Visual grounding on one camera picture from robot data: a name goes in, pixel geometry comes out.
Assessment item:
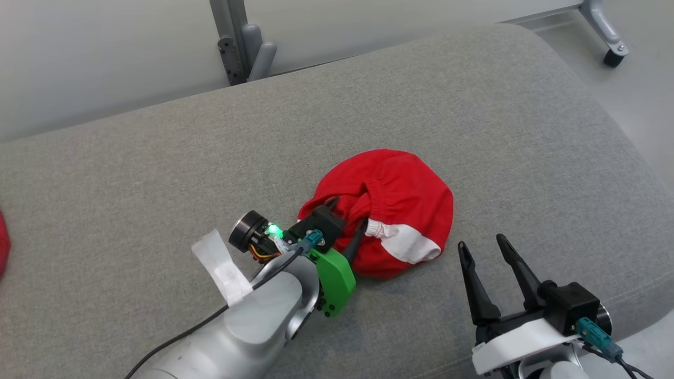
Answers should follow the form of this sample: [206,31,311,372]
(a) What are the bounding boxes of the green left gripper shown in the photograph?
[308,196,369,319]

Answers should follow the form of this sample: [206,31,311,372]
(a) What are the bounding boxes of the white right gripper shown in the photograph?
[458,234,581,376]

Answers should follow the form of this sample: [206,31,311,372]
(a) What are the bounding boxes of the red white shorts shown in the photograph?
[298,149,454,280]

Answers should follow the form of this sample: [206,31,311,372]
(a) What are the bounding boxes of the round black left gripper motor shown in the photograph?
[229,210,270,253]

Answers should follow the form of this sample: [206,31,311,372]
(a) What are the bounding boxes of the grey partition leg with caster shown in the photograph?
[578,0,630,68]

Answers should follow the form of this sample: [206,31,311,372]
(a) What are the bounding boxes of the teal left cable connector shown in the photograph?
[295,228,325,256]

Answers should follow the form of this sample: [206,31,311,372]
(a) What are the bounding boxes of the teal cable connector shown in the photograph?
[295,228,325,256]
[575,317,625,363]

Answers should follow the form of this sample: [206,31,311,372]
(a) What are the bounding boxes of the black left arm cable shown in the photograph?
[124,246,306,379]

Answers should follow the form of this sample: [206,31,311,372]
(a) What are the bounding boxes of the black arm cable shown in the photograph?
[124,246,306,379]
[613,355,656,379]

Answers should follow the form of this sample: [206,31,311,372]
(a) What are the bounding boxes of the orange yellow wire bundle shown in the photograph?
[249,238,285,262]

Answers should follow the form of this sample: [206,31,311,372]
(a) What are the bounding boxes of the teal right cable connector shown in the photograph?
[575,317,625,363]

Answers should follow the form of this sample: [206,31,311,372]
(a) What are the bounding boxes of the white left cable tape tag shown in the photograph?
[191,228,254,307]

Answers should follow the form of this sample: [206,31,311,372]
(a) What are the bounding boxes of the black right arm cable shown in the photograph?
[613,355,656,379]

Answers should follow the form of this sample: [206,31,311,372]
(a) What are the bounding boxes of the grey metal partition post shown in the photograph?
[210,0,249,86]

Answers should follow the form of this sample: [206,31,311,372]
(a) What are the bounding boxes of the dark partition base rail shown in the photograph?
[498,3,586,25]

